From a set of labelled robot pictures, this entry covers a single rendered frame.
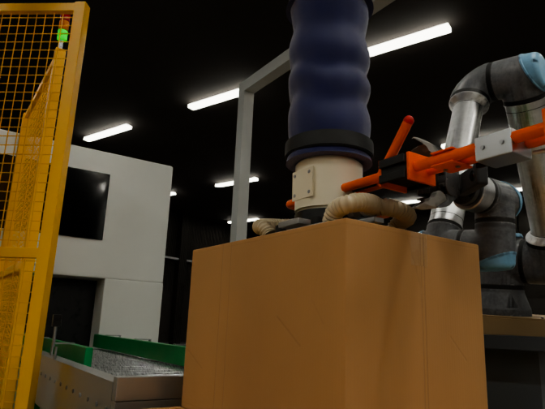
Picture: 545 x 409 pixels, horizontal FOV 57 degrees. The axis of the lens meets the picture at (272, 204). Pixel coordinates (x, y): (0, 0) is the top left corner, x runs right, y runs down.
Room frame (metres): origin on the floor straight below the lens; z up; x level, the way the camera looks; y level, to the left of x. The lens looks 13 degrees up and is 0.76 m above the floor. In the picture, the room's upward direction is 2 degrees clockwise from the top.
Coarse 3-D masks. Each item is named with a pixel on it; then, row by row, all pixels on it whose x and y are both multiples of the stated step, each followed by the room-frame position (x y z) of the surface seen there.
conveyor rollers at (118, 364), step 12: (96, 360) 2.59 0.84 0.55; (108, 360) 2.62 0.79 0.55; (120, 360) 2.66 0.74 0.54; (132, 360) 2.69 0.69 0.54; (144, 360) 2.65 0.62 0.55; (156, 360) 2.68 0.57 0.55; (108, 372) 2.08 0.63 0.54; (120, 372) 2.03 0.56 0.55; (132, 372) 2.06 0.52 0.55; (144, 372) 2.08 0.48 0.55; (156, 372) 2.11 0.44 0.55; (168, 372) 2.13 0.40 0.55; (180, 372) 2.16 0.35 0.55
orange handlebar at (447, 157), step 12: (516, 132) 0.77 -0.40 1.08; (528, 132) 0.76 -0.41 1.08; (540, 132) 0.74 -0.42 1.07; (528, 144) 0.80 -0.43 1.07; (540, 144) 0.79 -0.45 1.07; (432, 156) 0.92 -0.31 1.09; (444, 156) 0.89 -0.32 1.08; (456, 156) 0.87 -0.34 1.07; (468, 156) 0.86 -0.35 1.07; (420, 168) 0.94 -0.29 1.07; (432, 168) 0.96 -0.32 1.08; (444, 168) 0.92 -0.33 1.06; (456, 168) 0.92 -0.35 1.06; (468, 168) 0.91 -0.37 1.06; (360, 180) 1.07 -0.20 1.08; (372, 180) 1.05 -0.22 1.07; (360, 192) 1.14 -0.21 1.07; (288, 204) 1.30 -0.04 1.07; (384, 216) 1.38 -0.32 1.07
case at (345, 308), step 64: (192, 256) 1.35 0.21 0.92; (256, 256) 1.08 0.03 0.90; (320, 256) 0.91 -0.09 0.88; (384, 256) 0.91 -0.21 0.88; (448, 256) 1.02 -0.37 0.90; (192, 320) 1.32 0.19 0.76; (256, 320) 1.07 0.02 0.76; (320, 320) 0.91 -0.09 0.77; (384, 320) 0.91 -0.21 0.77; (448, 320) 1.01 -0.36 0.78; (192, 384) 1.30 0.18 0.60; (256, 384) 1.07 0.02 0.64; (320, 384) 0.90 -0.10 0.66; (384, 384) 0.91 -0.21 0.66; (448, 384) 1.01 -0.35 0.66
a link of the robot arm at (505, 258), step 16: (480, 224) 1.16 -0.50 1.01; (496, 224) 1.14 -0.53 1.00; (512, 224) 1.14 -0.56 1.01; (464, 240) 1.19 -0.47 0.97; (480, 240) 1.16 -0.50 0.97; (496, 240) 1.14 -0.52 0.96; (512, 240) 1.14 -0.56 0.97; (480, 256) 1.17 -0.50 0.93; (496, 256) 1.14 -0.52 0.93; (512, 256) 1.14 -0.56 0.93
